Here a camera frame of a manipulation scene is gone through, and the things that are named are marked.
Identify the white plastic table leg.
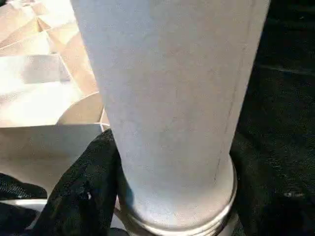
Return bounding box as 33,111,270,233
70,0,271,229

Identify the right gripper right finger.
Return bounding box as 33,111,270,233
230,142,315,236

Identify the black mat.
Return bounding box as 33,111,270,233
0,0,315,236

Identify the white plastic table top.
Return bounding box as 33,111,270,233
0,0,240,236

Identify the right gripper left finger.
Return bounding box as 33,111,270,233
31,129,124,236

